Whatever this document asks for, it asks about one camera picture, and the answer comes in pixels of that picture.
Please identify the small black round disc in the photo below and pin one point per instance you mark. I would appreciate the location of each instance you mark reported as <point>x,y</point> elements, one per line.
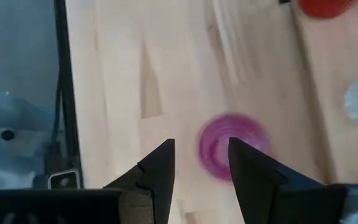
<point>7,135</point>

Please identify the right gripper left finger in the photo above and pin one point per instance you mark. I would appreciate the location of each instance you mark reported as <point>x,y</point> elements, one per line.
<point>73,208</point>

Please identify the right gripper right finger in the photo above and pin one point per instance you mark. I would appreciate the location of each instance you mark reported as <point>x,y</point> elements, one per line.
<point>275,199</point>

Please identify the small silver-framed black bracket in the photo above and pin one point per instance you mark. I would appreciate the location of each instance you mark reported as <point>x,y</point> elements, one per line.
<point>64,179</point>

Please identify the black aluminium table frame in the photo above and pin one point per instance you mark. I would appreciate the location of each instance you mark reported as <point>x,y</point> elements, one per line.
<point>68,93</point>

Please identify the pink ribbed round vase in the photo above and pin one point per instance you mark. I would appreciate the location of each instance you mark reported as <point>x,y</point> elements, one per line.
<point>213,149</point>

